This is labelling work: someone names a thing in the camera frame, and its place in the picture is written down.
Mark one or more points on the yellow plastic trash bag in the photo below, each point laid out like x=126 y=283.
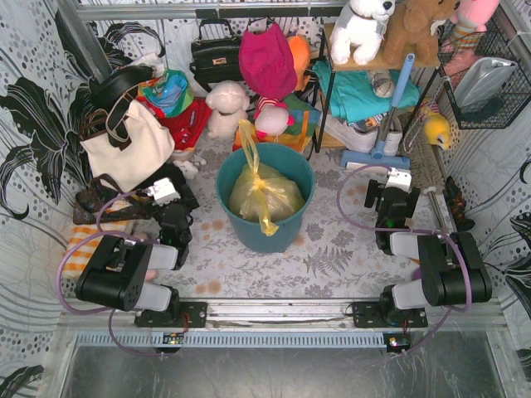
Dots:
x=261 y=194

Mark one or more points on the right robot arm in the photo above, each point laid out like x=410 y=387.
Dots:
x=452 y=272

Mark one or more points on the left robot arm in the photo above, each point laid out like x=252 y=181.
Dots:
x=115 y=276

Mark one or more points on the cream canvas tote bag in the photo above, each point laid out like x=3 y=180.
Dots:
x=148 y=147

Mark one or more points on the magenta hanging cloth bag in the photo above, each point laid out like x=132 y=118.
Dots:
x=267 y=64

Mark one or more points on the brown patterned bag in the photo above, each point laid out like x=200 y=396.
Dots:
x=101 y=190

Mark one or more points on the pink white plush doll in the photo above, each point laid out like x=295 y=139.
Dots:
x=272 y=117

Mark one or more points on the small white plush toy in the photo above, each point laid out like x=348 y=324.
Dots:
x=190 y=169

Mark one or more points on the white fluffy sheep plush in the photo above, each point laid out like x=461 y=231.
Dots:
x=229 y=104

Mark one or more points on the red cloth in basket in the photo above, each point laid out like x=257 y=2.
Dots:
x=187 y=127

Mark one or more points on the white sneaker on shelf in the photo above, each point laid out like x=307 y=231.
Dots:
x=364 y=141

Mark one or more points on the teal folded cloth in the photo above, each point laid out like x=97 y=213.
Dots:
x=353 y=99

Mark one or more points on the black leather handbag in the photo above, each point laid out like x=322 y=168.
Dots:
x=215 y=60

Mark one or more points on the orange plush toy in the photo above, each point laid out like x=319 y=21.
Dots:
x=300 y=51

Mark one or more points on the grey chenille duster mop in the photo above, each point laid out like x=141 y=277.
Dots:
x=427 y=174

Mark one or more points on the orange checkered cloth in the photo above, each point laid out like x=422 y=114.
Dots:
x=77 y=262

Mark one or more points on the yellow duck plush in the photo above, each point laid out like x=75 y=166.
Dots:
x=435 y=126

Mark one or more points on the black orange patterned item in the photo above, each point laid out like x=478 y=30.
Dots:
x=456 y=204

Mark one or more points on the white dog plush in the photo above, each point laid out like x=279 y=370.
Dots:
x=359 y=31

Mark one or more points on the brown teddy bear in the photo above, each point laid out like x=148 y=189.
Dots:
x=414 y=24

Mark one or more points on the silver pouch in basket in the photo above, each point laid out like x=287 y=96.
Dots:
x=483 y=80

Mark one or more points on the pink plush on shelf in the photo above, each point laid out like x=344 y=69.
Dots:
x=469 y=21

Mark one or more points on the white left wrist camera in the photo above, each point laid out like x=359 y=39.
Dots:
x=163 y=192

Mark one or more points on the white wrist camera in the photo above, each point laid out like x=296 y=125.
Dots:
x=163 y=192
x=398 y=178

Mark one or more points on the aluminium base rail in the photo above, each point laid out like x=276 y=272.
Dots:
x=261 y=323

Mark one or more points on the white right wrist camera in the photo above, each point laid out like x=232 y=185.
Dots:
x=398 y=178

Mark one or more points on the black wire basket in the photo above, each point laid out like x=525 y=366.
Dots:
x=499 y=111

